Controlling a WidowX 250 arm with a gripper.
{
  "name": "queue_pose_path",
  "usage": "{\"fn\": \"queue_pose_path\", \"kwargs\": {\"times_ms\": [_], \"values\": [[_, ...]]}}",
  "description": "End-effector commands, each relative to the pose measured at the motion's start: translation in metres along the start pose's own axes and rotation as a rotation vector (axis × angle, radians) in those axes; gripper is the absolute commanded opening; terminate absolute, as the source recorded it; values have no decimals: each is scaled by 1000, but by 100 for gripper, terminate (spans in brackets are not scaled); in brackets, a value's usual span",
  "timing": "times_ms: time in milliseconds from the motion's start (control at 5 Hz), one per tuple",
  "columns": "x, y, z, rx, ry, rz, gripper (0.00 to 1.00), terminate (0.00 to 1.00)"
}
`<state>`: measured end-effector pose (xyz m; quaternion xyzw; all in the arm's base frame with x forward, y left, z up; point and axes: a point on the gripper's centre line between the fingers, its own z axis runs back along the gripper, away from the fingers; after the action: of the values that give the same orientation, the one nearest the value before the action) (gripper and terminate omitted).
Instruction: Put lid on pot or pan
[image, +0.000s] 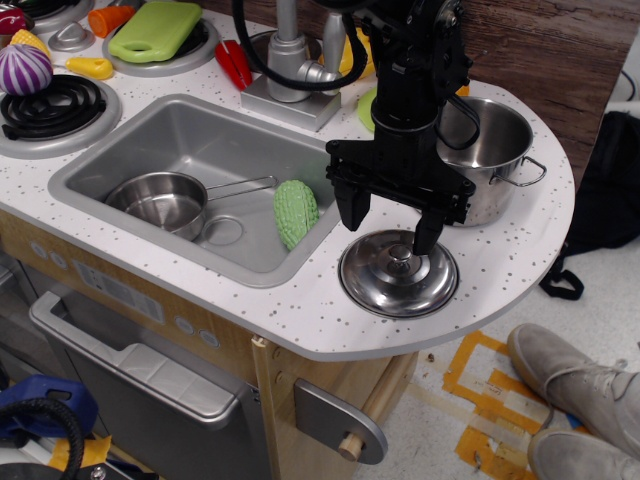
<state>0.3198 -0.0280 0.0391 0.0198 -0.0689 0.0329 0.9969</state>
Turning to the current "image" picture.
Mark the black backpack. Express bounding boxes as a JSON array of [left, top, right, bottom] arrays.
[[540, 111, 639, 301]]

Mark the yellow toy pepper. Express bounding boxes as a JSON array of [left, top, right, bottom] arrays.
[[65, 57, 114, 80]]

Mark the small steel saucepan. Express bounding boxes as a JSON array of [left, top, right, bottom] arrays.
[[105, 171, 279, 241]]

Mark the blue clamp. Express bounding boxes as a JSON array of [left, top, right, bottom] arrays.
[[1, 375, 99, 442]]

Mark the green plastic cutting board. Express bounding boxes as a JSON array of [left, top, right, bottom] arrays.
[[107, 1, 202, 64]]

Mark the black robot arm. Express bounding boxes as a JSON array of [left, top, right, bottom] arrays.
[[326, 1, 475, 255]]

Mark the grey side hanger bracket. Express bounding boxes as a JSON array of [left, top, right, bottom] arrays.
[[294, 379, 388, 465]]

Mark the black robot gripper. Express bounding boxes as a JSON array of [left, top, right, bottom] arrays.
[[326, 106, 475, 256]]

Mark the purple white toy onion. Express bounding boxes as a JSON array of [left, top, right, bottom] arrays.
[[1, 44, 53, 96]]

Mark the black cable hose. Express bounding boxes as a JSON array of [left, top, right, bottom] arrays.
[[0, 397, 85, 480]]

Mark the steel pot with handles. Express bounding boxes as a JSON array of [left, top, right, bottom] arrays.
[[437, 97, 547, 227]]

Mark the red toy chili pepper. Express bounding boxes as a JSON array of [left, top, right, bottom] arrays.
[[215, 40, 253, 91]]

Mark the grey suede shoe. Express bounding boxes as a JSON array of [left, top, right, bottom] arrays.
[[507, 324, 639, 458], [527, 429, 639, 480]]

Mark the grey toy oven door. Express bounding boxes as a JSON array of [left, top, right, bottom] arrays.
[[30, 292, 271, 479]]

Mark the grey suede shoe upper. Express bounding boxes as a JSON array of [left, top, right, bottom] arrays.
[[507, 324, 639, 458]]

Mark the black coil stove burner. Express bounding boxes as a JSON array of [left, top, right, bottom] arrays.
[[1, 74, 107, 140]]

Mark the round steel pot lid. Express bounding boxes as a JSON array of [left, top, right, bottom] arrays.
[[338, 230, 459, 319]]

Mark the orange toy carrot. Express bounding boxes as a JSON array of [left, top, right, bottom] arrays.
[[87, 5, 136, 38]]

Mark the green toy cabbage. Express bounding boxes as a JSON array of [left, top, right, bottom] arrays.
[[273, 180, 320, 251]]

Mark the yellow toy corn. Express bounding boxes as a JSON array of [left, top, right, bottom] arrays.
[[10, 29, 51, 58]]

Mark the silver stove knob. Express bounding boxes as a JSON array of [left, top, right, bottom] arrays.
[[48, 21, 95, 53]]

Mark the light green plastic plate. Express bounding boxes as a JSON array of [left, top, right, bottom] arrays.
[[356, 87, 377, 132]]

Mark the grey suede shoe lower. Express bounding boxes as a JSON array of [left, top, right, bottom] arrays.
[[527, 429, 639, 480]]

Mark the silver toy faucet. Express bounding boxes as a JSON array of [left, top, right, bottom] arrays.
[[241, 1, 346, 132]]

